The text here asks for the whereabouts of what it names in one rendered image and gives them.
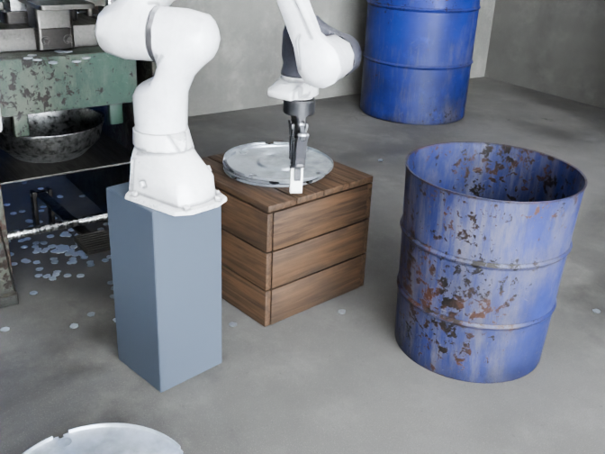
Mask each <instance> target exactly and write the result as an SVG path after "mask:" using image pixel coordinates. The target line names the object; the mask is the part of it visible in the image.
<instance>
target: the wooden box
mask: <svg viewBox="0 0 605 454"><path fill-rule="evenodd" d="M225 153H226V152H224V153H221V154H216V155H212V156H208V157H204V158H201V159H202V160H203V162H204V163H205V164H206V166H210V167H211V170H212V173H213V178H214V186H215V189H216V190H219V191H220V192H221V193H222V194H223V195H225V196H226V197H227V201H226V202H225V203H224V204H222V205H221V298H222V299H224V300H225V301H227V302H228V303H230V304H232V305H233V306H235V307H236V308H238V309H239V310H241V311H242V312H243V313H245V314H246V315H248V316H249V317H251V318H252V319H254V320H255V321H257V322H259V323H260V324H262V325H263V326H265V327H266V326H268V325H269V324H274V323H276V322H280V321H282V320H283V319H286V318H288V317H290V316H293V315H295V314H297V313H300V312H303V311H305V310H307V309H310V308H312V307H313V306H316V305H318V304H322V303H324V302H326V301H329V300H330V299H332V298H335V297H337V296H339V295H343V294H345V293H347V292H349V291H352V290H354V289H356V288H359V287H360V286H362V285H363V284H364V276H365V266H366V253H365V252H366V246H367V236H368V225H369V219H367V218H369V215H370V204H371V194H372V183H370V182H373V176H371V175H368V174H367V173H364V172H362V171H359V170H357V169H354V168H351V167H348V166H346V165H343V164H341V163H338V162H336V161H334V160H333V163H334V164H333V169H332V170H331V171H330V173H328V174H327V175H325V176H324V177H323V178H322V179H320V180H318V181H316V182H313V183H309V181H306V183H307V184H308V185H303V186H302V193H301V194H290V192H289V187H267V186H254V185H250V184H246V183H242V182H239V181H237V180H235V179H236V178H237V177H235V178H231V177H229V176H228V175H227V174H226V173H225V172H224V170H223V163H222V160H223V157H224V154H225Z"/></svg>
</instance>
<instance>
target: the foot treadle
mask: <svg viewBox="0 0 605 454"><path fill-rule="evenodd" d="M36 196H37V197H39V198H40V200H41V201H42V202H43V203H45V204H46V205H47V206H48V207H49V208H50V209H51V210H52V211H53V212H54V213H56V214H57V215H58V216H59V217H60V218H61V219H62V220H63V221H65V220H69V219H74V218H75V217H74V216H73V215H72V214H71V213H70V212H68V211H67V210H66V209H65V208H64V207H63V206H62V205H60V204H59V203H58V202H57V201H56V200H55V199H53V198H52V197H51V196H50V195H49V194H48V193H47V191H46V190H43V191H38V192H36ZM71 228H72V229H73V230H74V231H75V232H76V233H77V234H79V235H76V236H74V237H73V240H74V242H75V243H76V244H77V245H78V246H79V247H80V248H81V250H82V251H83V252H84V253H85V254H86V255H93V254H96V253H101V252H105V251H108V250H111V248H110V236H109V231H107V230H101V231H97V232H91V231H89V230H88V229H87V228H86V227H85V225H80V226H76V227H71Z"/></svg>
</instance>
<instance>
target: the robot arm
mask: <svg viewBox="0 0 605 454"><path fill-rule="evenodd" d="M174 1H175V0H116V1H115V2H113V3H111V4H109V5H107V6H106V7H105V8H104V9H103V10H102V11H101V13H99V14H98V16H97V21H96V25H95V36H96V38H97V41H98V44H99V46H100V47H101V49H102V50H103V51H104V52H105V53H108V54H111V55H114V56H116V57H119V58H122V59H132V60H145V61H154V62H155V63H156V64H157V69H156V73H155V76H154V77H151V78H149V79H147V80H145V81H143V82H142V83H140V84H139V85H138V86H137V87H136V89H135V91H134V93H133V96H132V102H133V112H134V122H135V126H134V127H133V128H132V144H133V145H134V149H133V152H132V155H131V167H130V183H129V191H128V192H127V194H126V195H125V199H127V200H130V201H132V202H134V203H137V204H142V205H145V206H147V207H149V208H152V209H155V210H158V211H160V212H162V213H167V214H170V215H173V216H182V215H193V214H196V213H201V212H204V211H208V210H211V209H213V208H216V207H219V206H220V205H222V204H224V203H225V202H226V201H227V197H226V196H225V195H223V194H222V193H220V191H219V190H216V189H215V186H214V178H213V173H212V170H211V167H210V166H206V164H205V163H204V162H203V160H202V159H201V157H200V156H199V155H198V153H197V152H196V151H195V149H194V144H193V140H192V137H191V134H190V131H189V128H188V125H187V120H188V91H189V88H190V86H191V84H192V82H193V79H194V76H195V74H196V73H197V72H198V71H199V70H200V69H201V68H202V67H203V66H204V65H205V64H206V63H208V62H209V61H210V60H211V59H213V58H214V56H215V54H216V52H217V50H218V48H219V44H220V40H221V37H220V32H219V28H218V26H217V23H216V22H215V20H214V19H213V18H212V16H211V15H210V14H206V13H202V12H199V11H196V10H193V9H189V8H179V7H169V6H170V5H171V4H172V3H173V2H174ZM276 1H277V3H278V6H279V9H280V12H281V14H282V16H283V19H284V23H285V26H284V30H283V42H282V58H283V62H284V63H283V66H282V69H281V77H280V78H278V79H277V80H276V82H275V83H274V84H273V85H272V86H271V87H269V88H268V91H267V95H268V96H269V97H273V98H277V99H282V100H284V103H283V111H284V113H285V114H287V115H291V119H288V124H289V159H290V160H291V161H290V163H291V165H289V167H290V183H289V192H290V194H301V193H302V192H303V168H305V160H306V151H307V142H308V139H309V133H308V132H307V130H308V123H307V122H306V117H307V116H311V115H313V114H314V113H315V98H314V96H316V95H318V94H319V88H325V87H327V86H331V85H333V84H335V83H336V82H337V81H338V80H340V79H342V78H343V77H344V76H347V75H348V74H350V73H352V72H353V71H354V70H355V69H357V68H358V67H359V65H360V62H361V58H362V52H361V48H360V45H359V43H358V41H357V40H356V39H355V38H354V37H353V36H351V35H349V34H346V33H343V32H340V31H338V30H336V29H334V28H332V27H330V26H329V25H327V24H326V23H325V22H324V21H323V20H322V19H321V18H320V17H319V16H318V15H315V14H314V12H313V10H312V6H311V3H310V1H309V0H276Z"/></svg>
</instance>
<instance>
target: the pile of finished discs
mask: <svg viewBox="0 0 605 454"><path fill-rule="evenodd" d="M270 144H282V145H289V142H277V141H274V143H270ZM257 145H269V144H268V143H264V142H254V143H248V144H243V145H239V146H237V147H234V148H232V149H230V150H228V151H227V152H226V153H225V154H224V157H223V160H222V163H223V170H224V172H225V173H226V174H227V175H228V176H229V177H231V178H235V177H237V178H236V179H235V180H237V181H239V182H242V183H246V184H250V185H254V186H267V187H289V183H290V182H272V181H264V180H258V179H254V178H251V177H253V176H254V177H256V175H249V177H244V176H242V175H240V174H238V173H236V172H234V171H232V170H231V169H230V168H229V166H228V164H227V158H228V156H229V155H230V154H231V153H233V152H234V151H236V153H237V152H239V151H241V149H244V148H247V147H252V146H257ZM239 154H241V155H245V154H247V153H240V152H239ZM323 177H324V176H323ZM323 177H318V178H314V179H311V180H305V181H303V182H304V183H302V185H308V184H307V183H306V181H309V183H313V182H316V181H318V180H320V179H322V178H323Z"/></svg>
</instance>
